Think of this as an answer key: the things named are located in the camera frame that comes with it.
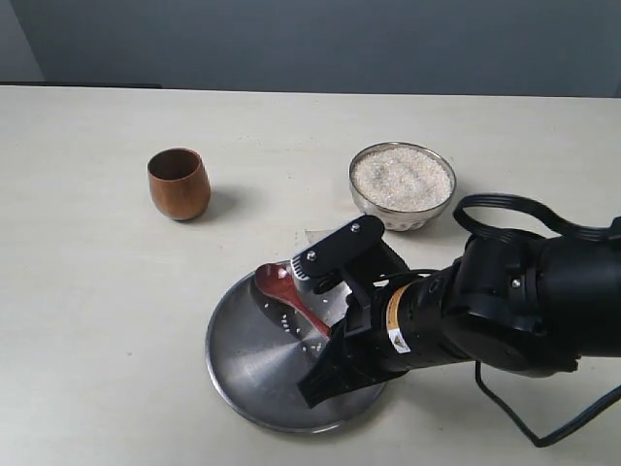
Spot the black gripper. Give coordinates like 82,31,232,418
297,279,437,407

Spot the dark red wooden spoon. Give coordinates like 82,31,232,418
254,263,331,339

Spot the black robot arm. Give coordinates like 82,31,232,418
298,237,620,406

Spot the steel bowl of rice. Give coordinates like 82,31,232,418
348,142,457,232

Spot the round steel plate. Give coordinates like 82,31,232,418
205,274,385,434

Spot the clear tape strip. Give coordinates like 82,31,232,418
305,228,335,246

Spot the brown wooden cup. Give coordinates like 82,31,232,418
147,148,212,221

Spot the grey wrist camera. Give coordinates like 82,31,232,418
290,215,409,294

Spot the black cable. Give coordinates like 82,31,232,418
452,193,621,448

